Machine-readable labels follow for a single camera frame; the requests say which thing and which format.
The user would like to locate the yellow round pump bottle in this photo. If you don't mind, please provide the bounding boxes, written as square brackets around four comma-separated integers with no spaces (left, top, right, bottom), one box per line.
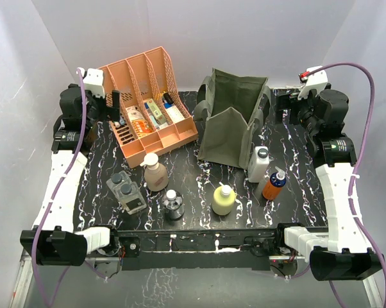
[212,182,236,216]

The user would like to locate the black front mounting rail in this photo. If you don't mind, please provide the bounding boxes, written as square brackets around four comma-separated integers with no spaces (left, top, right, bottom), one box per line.
[93,223,309,272]

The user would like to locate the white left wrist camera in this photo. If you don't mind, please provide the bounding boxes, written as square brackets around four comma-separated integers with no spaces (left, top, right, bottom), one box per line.
[77,67,106,98]

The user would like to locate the small vials set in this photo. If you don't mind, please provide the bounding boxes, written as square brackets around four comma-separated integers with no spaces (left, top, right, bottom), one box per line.
[113,117,126,128]

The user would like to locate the orange blue pump bottle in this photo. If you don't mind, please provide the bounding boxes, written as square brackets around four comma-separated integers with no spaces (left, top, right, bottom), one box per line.
[262,167,287,200]

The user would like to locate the orange plastic file organizer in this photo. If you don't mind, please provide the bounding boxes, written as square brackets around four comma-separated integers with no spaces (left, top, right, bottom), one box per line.
[100,46,198,168]

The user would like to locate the white rectangular bottle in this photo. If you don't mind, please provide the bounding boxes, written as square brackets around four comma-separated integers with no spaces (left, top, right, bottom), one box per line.
[248,146,269,183]

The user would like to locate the orange white snack packet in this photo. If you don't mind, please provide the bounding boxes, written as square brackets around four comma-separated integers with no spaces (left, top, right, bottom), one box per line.
[126,105,153,138]

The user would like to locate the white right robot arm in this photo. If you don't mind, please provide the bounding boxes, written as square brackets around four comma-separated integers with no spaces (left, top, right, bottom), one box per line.
[273,89,382,281]

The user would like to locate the green white small box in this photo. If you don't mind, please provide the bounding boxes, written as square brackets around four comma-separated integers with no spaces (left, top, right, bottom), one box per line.
[144,98,169,129]

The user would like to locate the small silver cap bottle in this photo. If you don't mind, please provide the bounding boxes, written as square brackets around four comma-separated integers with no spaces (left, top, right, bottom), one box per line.
[162,189,185,221]

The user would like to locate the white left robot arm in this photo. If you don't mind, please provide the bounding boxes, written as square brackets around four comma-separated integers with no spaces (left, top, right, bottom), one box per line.
[20,84,120,266]

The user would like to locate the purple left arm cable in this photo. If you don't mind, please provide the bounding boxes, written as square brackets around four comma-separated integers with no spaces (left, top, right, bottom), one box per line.
[31,69,112,307]

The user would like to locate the clear twin bottle pack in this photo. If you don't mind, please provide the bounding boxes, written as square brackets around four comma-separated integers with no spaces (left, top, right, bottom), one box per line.
[106,171,147,215]

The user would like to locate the green canvas bag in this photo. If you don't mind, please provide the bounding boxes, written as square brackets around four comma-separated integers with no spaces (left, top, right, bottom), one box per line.
[193,68,271,169]

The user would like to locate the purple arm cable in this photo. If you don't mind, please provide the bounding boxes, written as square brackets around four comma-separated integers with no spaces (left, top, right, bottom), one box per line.
[31,69,112,307]
[266,62,386,308]

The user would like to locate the white blue box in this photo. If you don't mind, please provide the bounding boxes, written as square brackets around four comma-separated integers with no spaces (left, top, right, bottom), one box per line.
[164,103,185,123]

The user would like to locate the brown pump bottle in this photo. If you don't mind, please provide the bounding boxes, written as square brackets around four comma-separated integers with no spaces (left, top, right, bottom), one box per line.
[140,153,169,192]

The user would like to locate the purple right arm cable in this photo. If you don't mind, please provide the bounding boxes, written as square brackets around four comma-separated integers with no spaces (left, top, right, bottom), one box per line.
[266,62,386,308]

